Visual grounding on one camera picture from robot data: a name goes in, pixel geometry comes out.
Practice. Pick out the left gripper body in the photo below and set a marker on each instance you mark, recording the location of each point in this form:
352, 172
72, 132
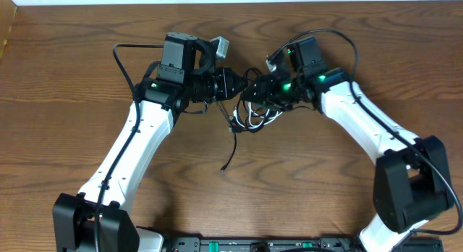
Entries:
224, 83

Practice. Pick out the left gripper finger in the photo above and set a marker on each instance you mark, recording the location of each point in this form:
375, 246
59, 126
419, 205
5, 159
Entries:
238, 93
236, 82

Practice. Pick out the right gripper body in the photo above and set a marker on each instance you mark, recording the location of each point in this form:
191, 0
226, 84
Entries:
282, 92

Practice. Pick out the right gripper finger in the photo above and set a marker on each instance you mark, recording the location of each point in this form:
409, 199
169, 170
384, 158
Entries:
250, 95
257, 87

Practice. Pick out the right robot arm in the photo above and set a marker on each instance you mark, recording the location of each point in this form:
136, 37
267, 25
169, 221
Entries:
412, 183

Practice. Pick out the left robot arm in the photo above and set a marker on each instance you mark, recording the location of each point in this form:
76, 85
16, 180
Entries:
97, 218

